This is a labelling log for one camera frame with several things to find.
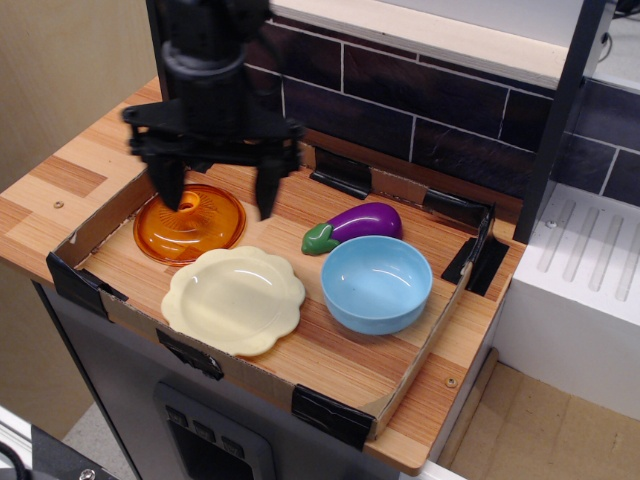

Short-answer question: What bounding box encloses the cardboard fence with black tape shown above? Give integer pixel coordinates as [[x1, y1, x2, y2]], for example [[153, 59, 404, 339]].
[[47, 166, 523, 470]]

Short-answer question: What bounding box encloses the white ridged sink drainboard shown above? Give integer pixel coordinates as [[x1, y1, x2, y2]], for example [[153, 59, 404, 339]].
[[494, 185, 639, 418]]

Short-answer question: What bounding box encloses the orange transparent pot lid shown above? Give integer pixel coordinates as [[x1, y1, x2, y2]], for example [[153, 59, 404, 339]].
[[133, 184, 246, 266]]

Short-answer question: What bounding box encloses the purple toy eggplant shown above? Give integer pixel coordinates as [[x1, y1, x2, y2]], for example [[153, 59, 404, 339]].
[[301, 202, 403, 256]]

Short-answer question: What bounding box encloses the light blue bowl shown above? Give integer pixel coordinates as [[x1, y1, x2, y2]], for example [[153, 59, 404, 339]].
[[321, 236, 433, 335]]

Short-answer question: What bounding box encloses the light wooden shelf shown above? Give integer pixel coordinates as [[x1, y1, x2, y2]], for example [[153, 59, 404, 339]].
[[272, 0, 569, 90]]

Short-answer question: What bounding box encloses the dark vertical post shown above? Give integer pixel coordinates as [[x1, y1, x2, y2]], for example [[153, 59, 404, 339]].
[[513, 0, 617, 244]]

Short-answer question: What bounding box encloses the grey oven control panel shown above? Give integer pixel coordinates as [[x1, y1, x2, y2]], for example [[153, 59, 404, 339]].
[[154, 383, 276, 479]]

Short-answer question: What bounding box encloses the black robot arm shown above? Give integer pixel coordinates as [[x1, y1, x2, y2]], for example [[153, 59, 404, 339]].
[[122, 1, 304, 219]]

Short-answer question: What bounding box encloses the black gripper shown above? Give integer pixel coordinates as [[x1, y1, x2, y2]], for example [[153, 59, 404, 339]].
[[122, 47, 304, 220]]

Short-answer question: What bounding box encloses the cream scalloped plate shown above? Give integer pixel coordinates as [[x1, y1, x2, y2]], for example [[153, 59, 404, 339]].
[[161, 246, 306, 357]]

